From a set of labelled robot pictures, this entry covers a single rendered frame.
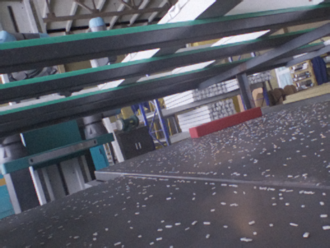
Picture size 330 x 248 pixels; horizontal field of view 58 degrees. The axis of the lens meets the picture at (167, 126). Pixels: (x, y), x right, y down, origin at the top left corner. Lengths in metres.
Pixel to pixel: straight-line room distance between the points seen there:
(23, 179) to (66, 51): 1.69
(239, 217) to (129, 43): 0.41
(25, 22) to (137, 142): 3.17
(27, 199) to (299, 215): 2.03
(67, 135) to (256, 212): 1.86
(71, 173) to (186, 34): 1.62
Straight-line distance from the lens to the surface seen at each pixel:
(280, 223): 0.21
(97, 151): 5.05
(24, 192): 2.16
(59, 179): 2.09
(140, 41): 0.58
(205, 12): 0.65
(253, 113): 1.19
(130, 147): 4.95
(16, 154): 1.81
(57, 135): 2.02
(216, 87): 5.70
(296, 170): 0.32
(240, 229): 0.21
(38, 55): 0.53
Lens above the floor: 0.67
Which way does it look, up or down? 1 degrees down
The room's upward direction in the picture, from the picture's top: 17 degrees counter-clockwise
